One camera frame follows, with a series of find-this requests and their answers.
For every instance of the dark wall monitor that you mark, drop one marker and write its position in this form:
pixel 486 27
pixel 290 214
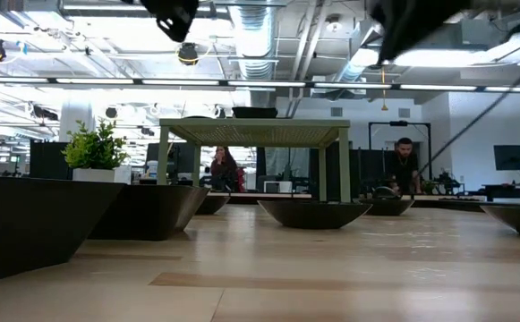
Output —
pixel 512 157

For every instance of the dark domed object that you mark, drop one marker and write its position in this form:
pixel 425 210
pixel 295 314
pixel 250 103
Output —
pixel 387 193

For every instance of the long ceiling light bar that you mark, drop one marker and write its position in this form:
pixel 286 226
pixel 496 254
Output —
pixel 264 83

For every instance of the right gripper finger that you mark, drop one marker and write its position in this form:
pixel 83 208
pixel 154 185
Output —
pixel 396 42

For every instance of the black frame stand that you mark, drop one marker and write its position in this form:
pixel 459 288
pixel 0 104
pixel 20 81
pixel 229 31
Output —
pixel 398 123

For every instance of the dark desk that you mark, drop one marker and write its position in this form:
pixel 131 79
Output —
pixel 510 190

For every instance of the person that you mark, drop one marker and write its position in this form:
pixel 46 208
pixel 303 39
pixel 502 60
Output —
pixel 403 163
pixel 224 167

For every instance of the pale green metal rack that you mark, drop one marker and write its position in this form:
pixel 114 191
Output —
pixel 255 132

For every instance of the thin black rod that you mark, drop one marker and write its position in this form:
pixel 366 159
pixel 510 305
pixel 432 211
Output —
pixel 474 121

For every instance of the black angular plate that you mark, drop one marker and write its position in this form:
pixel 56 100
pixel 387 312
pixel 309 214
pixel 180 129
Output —
pixel 152 210
pixel 31 223

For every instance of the silver ventilation duct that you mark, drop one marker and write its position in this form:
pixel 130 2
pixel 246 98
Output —
pixel 253 40

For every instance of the black office partition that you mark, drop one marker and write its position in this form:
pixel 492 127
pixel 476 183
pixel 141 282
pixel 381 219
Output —
pixel 49 161

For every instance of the black oval plate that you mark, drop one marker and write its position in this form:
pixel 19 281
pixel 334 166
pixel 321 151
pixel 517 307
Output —
pixel 255 112

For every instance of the green plant in white pot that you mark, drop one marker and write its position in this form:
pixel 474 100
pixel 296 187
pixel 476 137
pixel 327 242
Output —
pixel 94 147

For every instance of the yellow hanging pendant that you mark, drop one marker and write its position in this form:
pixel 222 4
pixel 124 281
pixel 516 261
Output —
pixel 383 89

